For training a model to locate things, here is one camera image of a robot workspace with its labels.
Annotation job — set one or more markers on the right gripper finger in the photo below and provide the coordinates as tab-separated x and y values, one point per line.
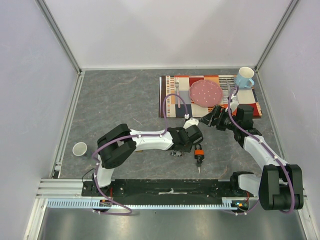
209	121
215	113

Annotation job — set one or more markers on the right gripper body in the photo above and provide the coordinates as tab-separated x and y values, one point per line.
216	118

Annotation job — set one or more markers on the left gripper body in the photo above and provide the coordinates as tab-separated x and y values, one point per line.
188	147

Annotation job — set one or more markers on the orange black padlock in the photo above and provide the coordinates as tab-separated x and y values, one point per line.
199	153

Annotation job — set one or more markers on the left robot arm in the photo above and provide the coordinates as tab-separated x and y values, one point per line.
115	147

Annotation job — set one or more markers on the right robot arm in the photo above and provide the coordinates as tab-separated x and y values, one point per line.
280	186

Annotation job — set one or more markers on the pink dotted plate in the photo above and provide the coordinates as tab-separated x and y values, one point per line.
206	93

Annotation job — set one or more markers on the light blue mug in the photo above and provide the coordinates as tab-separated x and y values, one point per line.
244	78

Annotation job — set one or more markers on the grey printed mug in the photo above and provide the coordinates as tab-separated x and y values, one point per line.
80	149

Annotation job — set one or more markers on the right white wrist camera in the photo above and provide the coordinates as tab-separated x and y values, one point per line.
233	104

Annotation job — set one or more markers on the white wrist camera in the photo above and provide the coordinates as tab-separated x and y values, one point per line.
190	121
233	104

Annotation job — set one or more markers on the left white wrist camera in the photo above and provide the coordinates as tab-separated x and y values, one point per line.
190	121

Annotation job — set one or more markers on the pink handled knife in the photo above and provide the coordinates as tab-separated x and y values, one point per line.
228	87

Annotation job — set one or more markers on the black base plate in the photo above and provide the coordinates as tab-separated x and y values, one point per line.
172	191

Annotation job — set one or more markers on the pink handled fork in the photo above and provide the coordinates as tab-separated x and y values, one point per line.
177	85

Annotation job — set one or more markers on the light blue cable duct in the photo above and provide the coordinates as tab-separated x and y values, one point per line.
65	203

